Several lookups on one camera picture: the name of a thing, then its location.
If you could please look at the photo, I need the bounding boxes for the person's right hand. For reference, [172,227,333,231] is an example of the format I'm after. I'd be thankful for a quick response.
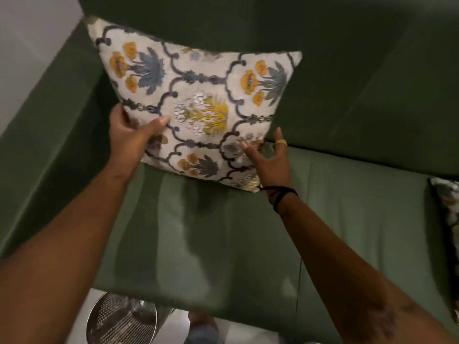
[238,127,293,190]

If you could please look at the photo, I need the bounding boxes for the person's left hand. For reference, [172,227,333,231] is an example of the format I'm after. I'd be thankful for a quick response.
[108,103,171,177]

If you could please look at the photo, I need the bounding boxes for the white floral cushion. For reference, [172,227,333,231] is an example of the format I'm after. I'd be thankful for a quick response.
[85,16,303,193]

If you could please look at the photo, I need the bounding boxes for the person's left forearm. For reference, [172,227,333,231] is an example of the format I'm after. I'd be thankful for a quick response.
[0,157,144,344]

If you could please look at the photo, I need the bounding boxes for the person's right forearm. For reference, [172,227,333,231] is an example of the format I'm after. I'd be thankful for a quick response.
[273,191,459,344]

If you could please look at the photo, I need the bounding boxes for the black wrist band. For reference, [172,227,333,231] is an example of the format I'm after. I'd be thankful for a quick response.
[258,185,299,214]

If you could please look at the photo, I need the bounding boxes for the green sofa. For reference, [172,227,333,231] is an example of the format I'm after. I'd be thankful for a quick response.
[0,0,459,344]

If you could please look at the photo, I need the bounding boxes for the person's foot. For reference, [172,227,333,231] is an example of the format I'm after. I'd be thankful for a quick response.
[186,311,220,344]

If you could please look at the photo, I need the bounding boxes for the silver metal mesh basket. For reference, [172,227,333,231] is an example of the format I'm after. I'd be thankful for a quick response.
[86,292,173,344]

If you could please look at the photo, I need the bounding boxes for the dark floral cushion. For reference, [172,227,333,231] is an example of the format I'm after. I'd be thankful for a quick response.
[428,177,459,324]

